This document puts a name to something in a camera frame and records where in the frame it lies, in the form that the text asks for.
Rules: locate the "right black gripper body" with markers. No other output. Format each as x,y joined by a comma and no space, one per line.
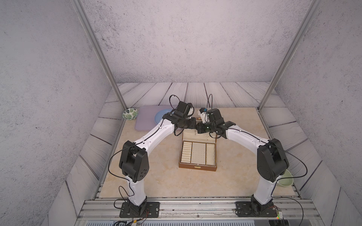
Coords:
208,127

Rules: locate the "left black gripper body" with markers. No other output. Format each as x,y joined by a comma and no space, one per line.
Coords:
188,123

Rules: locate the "brown jewelry box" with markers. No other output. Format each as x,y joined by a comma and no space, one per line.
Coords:
198,151

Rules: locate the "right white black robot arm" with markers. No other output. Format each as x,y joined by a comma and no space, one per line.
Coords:
270,156

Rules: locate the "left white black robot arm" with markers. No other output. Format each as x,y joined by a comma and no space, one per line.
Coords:
134,161

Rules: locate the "blue plate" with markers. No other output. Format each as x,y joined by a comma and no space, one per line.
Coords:
159,115

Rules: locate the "green leaf patterned bowl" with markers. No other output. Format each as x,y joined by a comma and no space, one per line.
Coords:
130,114

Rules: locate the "pale green bowl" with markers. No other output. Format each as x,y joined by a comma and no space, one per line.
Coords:
286,180

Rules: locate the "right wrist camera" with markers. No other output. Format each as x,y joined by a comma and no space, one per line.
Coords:
202,112

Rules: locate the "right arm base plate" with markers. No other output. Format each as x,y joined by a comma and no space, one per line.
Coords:
255,209

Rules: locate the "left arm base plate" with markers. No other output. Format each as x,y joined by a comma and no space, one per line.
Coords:
146,209

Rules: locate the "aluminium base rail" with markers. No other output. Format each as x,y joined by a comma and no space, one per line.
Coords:
302,211

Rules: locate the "left aluminium frame post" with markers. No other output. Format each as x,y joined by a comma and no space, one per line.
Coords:
77,4

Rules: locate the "aluminium frame post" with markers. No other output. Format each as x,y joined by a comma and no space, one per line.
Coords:
291,51
77,4

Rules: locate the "right aluminium frame post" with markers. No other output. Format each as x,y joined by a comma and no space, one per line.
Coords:
291,51

